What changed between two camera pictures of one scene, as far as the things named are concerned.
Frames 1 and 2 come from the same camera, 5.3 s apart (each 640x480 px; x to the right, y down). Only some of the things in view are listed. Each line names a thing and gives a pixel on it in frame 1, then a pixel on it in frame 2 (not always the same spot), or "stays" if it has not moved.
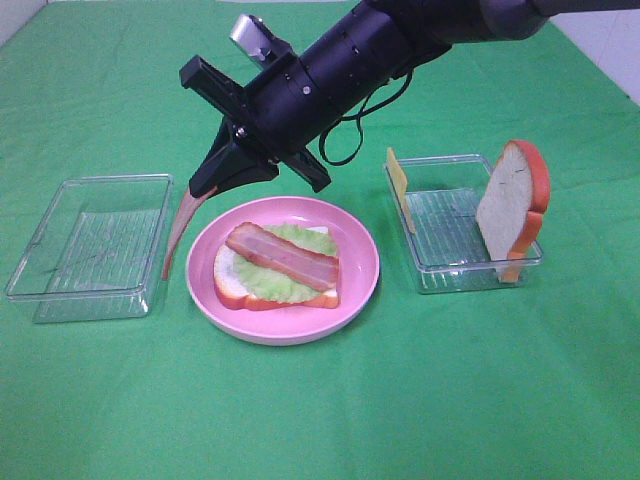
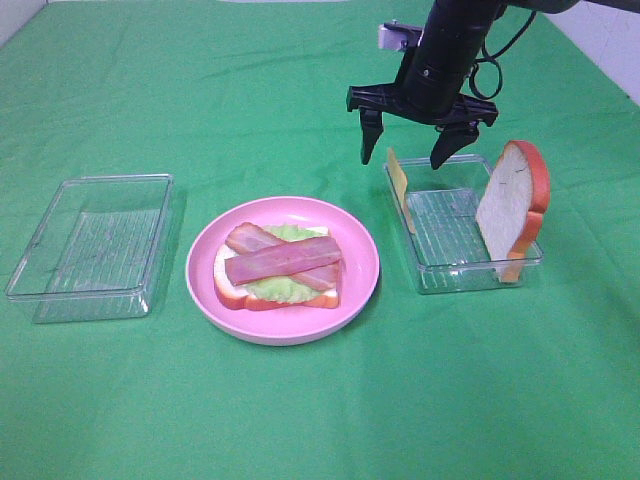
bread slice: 233,294 stays
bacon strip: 188,205 to 283,258
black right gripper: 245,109 to 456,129
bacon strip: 320,271 stays
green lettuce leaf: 269,283 stays
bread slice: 512,204 stays
